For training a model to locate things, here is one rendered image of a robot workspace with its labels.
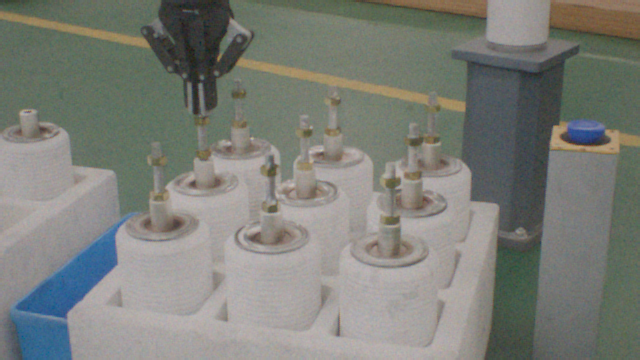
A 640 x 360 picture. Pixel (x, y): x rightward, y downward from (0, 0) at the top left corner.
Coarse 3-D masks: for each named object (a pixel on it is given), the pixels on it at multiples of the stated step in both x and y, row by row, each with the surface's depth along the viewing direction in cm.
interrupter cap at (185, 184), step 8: (176, 176) 111; (184, 176) 112; (192, 176) 112; (216, 176) 112; (224, 176) 111; (232, 176) 111; (176, 184) 109; (184, 184) 110; (192, 184) 110; (216, 184) 110; (224, 184) 109; (232, 184) 109; (176, 192) 108; (184, 192) 107; (192, 192) 107; (200, 192) 107; (208, 192) 107; (216, 192) 107; (224, 192) 107
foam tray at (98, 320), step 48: (480, 240) 112; (96, 288) 102; (336, 288) 102; (480, 288) 106; (96, 336) 97; (144, 336) 96; (192, 336) 94; (240, 336) 93; (288, 336) 93; (336, 336) 97; (480, 336) 112
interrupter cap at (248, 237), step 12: (240, 228) 98; (252, 228) 98; (288, 228) 98; (300, 228) 98; (240, 240) 96; (252, 240) 96; (288, 240) 96; (300, 240) 95; (252, 252) 94; (264, 252) 93; (276, 252) 93; (288, 252) 94
